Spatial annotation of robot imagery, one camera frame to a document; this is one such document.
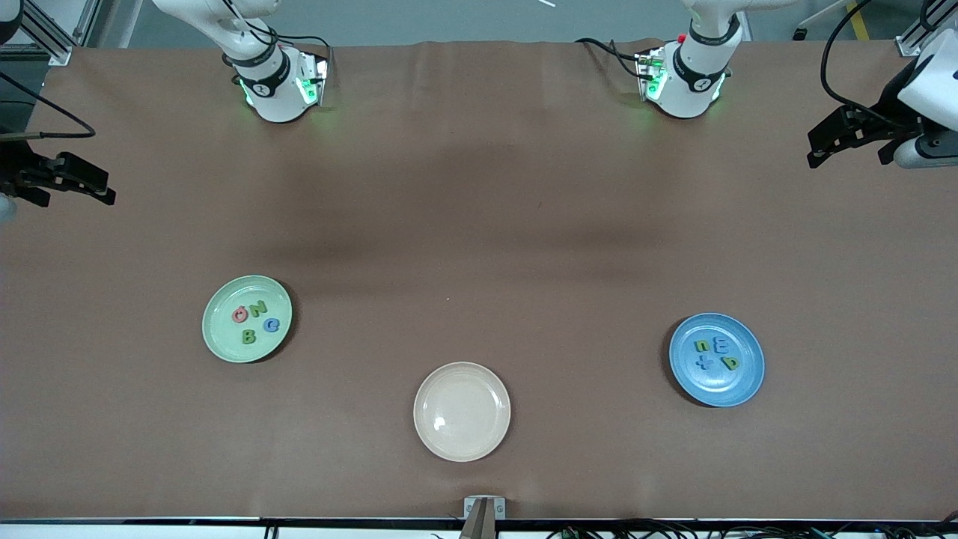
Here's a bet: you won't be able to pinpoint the black base cable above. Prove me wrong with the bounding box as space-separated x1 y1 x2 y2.
225 0 332 72
575 37 652 79

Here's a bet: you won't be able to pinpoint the yellow floor tape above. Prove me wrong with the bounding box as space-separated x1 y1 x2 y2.
846 0 871 42

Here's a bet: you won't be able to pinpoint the aluminium frame profile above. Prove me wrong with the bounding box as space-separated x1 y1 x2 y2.
0 0 102 67
895 0 958 59

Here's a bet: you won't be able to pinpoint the grey metal bracket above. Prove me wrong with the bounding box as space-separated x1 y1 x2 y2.
463 496 507 520

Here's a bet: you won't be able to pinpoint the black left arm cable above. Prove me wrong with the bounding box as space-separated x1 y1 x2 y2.
820 0 899 113

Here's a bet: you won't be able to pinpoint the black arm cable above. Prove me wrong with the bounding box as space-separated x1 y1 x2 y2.
820 0 899 113
0 71 97 143

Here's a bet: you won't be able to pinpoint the brown table cover cloth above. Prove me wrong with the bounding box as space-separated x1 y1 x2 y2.
0 39 958 523

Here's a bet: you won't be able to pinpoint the brown tapered post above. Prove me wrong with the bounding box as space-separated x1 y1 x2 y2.
459 499 501 539

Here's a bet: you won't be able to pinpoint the tangled floor cables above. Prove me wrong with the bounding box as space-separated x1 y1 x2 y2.
545 511 958 539

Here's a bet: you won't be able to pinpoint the green plastic plate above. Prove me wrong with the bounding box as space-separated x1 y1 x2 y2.
201 275 293 365

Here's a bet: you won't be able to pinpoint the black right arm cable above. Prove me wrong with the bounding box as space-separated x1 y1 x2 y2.
0 71 97 143

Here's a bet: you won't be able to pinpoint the blue plastic plate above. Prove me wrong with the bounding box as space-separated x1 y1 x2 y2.
668 312 766 408

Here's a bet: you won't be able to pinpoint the beige plastic plate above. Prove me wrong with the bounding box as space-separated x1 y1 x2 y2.
413 362 512 463

